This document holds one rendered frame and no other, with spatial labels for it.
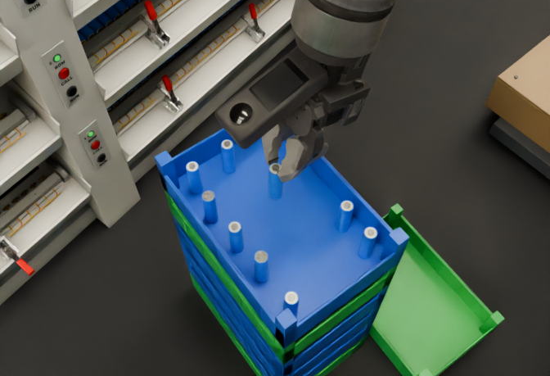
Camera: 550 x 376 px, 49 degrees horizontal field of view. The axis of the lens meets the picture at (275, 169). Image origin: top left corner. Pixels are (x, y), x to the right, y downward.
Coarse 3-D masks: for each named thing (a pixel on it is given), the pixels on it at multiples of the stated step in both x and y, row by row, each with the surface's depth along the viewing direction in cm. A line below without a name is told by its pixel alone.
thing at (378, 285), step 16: (176, 208) 91; (192, 240) 93; (208, 256) 89; (224, 272) 85; (368, 288) 84; (240, 304) 87; (352, 304) 84; (256, 320) 83; (336, 320) 85; (272, 336) 81; (304, 336) 81; (320, 336) 86; (288, 352) 80
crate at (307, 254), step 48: (240, 192) 89; (288, 192) 89; (336, 192) 88; (288, 240) 85; (336, 240) 85; (384, 240) 83; (240, 288) 81; (288, 288) 81; (336, 288) 81; (288, 336) 74
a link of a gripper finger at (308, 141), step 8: (320, 128) 64; (304, 136) 66; (312, 136) 65; (320, 136) 65; (304, 144) 66; (312, 144) 65; (320, 144) 66; (304, 152) 67; (312, 152) 66; (304, 160) 67; (312, 160) 68; (296, 168) 69
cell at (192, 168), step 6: (192, 162) 84; (186, 168) 84; (192, 168) 84; (198, 168) 84; (192, 174) 84; (198, 174) 85; (192, 180) 85; (198, 180) 86; (192, 186) 87; (198, 186) 87; (192, 192) 89; (198, 192) 88
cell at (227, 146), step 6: (222, 144) 86; (228, 144) 86; (222, 150) 86; (228, 150) 86; (228, 156) 87; (234, 156) 88; (228, 162) 88; (234, 162) 89; (228, 168) 90; (234, 168) 90
